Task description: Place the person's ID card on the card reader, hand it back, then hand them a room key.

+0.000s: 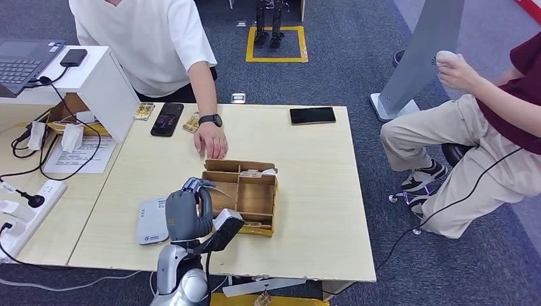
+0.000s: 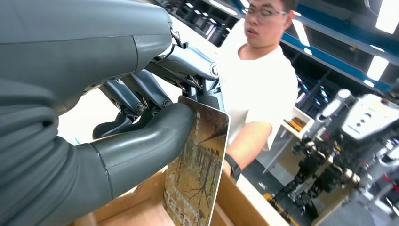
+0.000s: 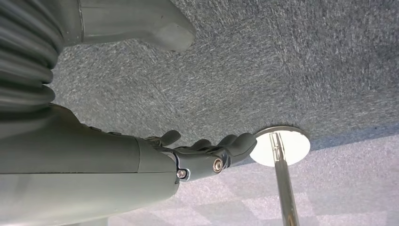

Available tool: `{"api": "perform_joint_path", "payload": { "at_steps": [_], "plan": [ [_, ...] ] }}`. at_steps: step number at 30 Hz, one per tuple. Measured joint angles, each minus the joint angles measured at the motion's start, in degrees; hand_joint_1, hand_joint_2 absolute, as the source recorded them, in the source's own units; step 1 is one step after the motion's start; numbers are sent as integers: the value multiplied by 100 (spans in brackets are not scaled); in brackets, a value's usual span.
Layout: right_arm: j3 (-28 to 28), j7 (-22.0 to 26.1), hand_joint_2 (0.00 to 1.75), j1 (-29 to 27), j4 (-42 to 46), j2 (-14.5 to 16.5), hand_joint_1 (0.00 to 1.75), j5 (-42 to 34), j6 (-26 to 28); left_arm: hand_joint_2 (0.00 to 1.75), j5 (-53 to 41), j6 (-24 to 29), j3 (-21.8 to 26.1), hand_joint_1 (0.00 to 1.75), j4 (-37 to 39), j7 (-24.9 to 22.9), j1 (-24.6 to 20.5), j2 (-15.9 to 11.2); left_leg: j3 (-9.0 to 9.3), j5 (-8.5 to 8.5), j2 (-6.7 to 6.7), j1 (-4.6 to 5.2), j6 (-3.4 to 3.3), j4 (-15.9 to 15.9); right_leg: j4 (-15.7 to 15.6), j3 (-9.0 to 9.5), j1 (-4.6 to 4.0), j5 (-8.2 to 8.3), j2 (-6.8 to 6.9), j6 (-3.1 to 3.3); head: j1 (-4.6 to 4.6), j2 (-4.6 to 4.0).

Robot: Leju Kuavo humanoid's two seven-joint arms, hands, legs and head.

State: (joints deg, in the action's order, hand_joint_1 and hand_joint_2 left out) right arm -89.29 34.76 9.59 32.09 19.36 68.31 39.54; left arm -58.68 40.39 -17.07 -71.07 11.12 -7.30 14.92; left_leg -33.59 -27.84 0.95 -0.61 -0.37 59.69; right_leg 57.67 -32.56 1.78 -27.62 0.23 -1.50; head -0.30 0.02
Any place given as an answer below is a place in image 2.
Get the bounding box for blue metal storage rack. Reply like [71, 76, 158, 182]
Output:
[149, 0, 399, 121]

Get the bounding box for small black humanoid robot legs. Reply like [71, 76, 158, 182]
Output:
[271, 89, 399, 219]

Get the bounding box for person's eyeglasses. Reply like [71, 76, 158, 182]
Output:
[243, 7, 289, 18]

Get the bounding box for bright ceiling light panel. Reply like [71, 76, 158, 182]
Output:
[292, 18, 311, 48]
[366, 55, 390, 81]
[375, 0, 399, 34]

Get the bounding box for white cabinet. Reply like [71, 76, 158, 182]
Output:
[263, 106, 315, 188]

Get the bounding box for black wristwatch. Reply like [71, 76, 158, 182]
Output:
[224, 153, 242, 183]

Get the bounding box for cardboard organizer box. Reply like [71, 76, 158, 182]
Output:
[67, 167, 290, 226]

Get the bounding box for room key card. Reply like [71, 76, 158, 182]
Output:
[162, 96, 231, 226]

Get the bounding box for person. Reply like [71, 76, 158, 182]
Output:
[216, 0, 299, 185]

